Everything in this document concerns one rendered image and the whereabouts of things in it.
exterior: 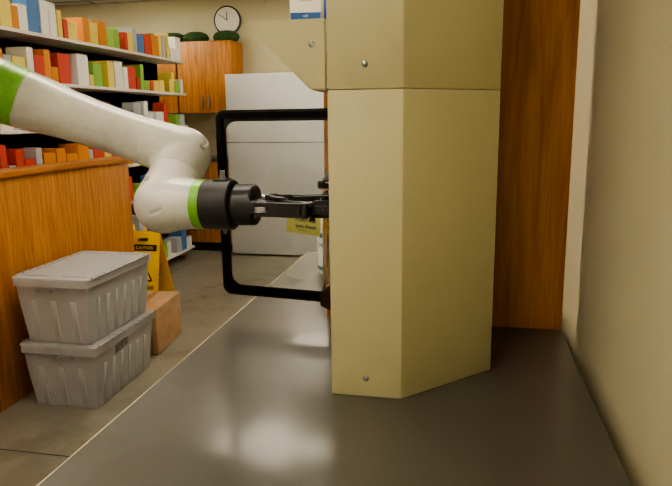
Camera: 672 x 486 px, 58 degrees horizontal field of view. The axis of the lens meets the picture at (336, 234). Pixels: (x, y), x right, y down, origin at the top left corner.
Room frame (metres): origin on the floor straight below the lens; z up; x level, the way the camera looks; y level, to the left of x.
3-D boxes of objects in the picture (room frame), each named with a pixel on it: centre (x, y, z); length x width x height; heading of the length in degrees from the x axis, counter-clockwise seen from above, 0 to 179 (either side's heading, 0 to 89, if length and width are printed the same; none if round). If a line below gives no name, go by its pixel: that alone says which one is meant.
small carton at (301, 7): (1.04, 0.04, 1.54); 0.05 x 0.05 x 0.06; 86
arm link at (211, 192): (1.11, 0.21, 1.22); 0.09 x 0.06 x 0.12; 169
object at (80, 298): (3.03, 1.27, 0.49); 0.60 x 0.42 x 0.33; 168
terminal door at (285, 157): (1.27, 0.11, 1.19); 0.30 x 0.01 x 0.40; 71
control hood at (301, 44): (1.08, 0.03, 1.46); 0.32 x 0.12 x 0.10; 168
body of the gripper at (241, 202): (1.10, 0.13, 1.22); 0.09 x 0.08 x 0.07; 79
